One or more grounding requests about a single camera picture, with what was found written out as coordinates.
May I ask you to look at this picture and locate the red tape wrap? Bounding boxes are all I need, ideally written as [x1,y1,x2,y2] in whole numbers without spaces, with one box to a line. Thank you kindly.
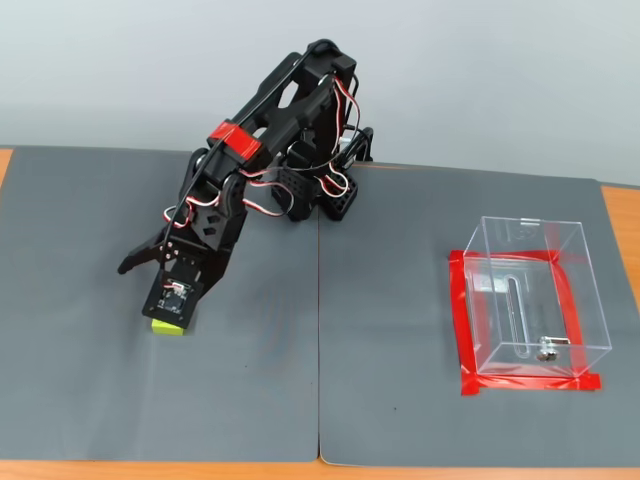
[208,119,265,162]

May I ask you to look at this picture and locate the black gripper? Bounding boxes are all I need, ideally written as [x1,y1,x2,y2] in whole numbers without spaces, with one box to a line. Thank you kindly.
[117,174,249,322]

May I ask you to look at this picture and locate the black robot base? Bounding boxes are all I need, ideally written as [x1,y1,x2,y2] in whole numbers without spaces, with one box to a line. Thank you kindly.
[269,125,375,224]

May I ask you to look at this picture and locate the black wrist camera board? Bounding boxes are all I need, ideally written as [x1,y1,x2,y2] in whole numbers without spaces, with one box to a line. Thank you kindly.
[141,271,207,332]

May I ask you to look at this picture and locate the silver metal cam lock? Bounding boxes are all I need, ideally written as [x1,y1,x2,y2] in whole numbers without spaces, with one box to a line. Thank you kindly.
[536,337,573,362]

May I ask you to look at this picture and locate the black camera cable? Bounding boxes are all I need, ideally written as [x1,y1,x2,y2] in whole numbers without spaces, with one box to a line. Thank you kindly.
[167,38,337,291]

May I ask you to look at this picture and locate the green lego block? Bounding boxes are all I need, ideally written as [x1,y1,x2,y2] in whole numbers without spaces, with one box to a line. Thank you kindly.
[151,318,186,338]

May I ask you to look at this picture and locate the red white servo wire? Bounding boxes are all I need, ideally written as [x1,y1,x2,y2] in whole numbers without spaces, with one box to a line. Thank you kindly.
[329,74,364,156]
[241,195,294,220]
[314,159,351,197]
[163,192,224,231]

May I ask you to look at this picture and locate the transparent acrylic box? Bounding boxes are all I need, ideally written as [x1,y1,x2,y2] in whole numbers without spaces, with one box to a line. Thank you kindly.
[462,215,614,379]

